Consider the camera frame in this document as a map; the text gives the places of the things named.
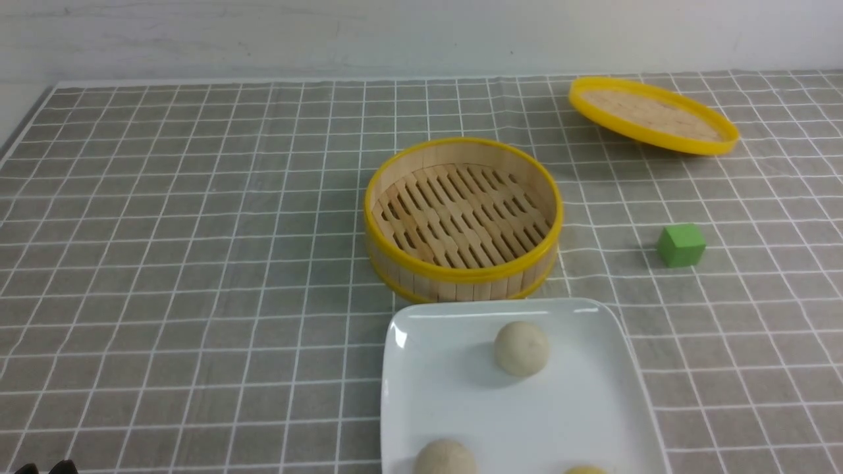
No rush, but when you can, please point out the white steamed bun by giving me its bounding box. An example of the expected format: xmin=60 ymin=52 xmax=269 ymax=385
xmin=493 ymin=321 xmax=551 ymax=378
xmin=412 ymin=438 xmax=478 ymax=473

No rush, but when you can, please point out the yellow steamed bun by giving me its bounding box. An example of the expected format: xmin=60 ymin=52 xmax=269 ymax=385
xmin=565 ymin=465 xmax=607 ymax=474

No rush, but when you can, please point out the white square plate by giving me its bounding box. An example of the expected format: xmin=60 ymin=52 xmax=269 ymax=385
xmin=380 ymin=298 xmax=670 ymax=473

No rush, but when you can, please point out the yellow rimmed bamboo steamer basket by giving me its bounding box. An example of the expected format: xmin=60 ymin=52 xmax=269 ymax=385
xmin=362 ymin=137 xmax=564 ymax=303

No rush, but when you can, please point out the yellow rimmed steamer lid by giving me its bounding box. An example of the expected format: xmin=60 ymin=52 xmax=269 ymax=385
xmin=568 ymin=77 xmax=740 ymax=156

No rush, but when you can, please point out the green wooden cube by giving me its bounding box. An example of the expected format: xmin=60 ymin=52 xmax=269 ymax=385
xmin=656 ymin=224 xmax=707 ymax=268

